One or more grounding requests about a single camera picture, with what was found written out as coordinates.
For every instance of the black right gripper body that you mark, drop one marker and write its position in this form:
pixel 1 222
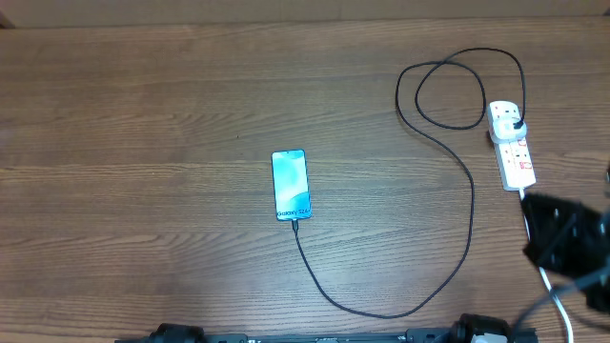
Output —
pixel 571 255

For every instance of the blue Samsung Galaxy smartphone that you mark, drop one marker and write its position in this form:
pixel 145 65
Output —
pixel 292 196

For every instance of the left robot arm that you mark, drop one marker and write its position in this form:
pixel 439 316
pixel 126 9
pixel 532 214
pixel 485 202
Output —
pixel 174 333

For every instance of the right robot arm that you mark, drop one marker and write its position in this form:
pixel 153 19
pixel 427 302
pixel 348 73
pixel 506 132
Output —
pixel 477 328

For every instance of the white charger adapter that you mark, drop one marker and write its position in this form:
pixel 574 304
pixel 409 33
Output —
pixel 505 131

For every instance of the white power strip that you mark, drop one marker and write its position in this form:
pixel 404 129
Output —
pixel 514 159

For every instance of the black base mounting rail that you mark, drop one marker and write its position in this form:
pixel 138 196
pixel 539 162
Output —
pixel 436 335

